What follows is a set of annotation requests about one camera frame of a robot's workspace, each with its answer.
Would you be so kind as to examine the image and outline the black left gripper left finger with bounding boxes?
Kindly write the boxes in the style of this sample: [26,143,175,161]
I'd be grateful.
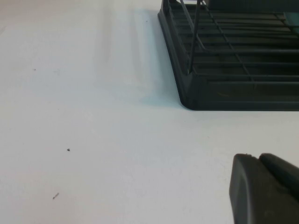
[228,153,299,224]

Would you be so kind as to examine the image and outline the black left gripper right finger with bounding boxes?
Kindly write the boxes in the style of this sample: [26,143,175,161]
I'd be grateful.
[258,153,299,201]

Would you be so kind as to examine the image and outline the green plate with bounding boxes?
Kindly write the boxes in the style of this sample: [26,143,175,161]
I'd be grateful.
[283,12,299,36]

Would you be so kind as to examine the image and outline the black plastic drip tray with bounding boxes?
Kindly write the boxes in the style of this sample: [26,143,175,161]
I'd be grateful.
[157,0,299,112]

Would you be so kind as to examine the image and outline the black wire dish rack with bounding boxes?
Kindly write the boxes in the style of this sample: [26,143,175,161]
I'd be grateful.
[161,0,299,82]

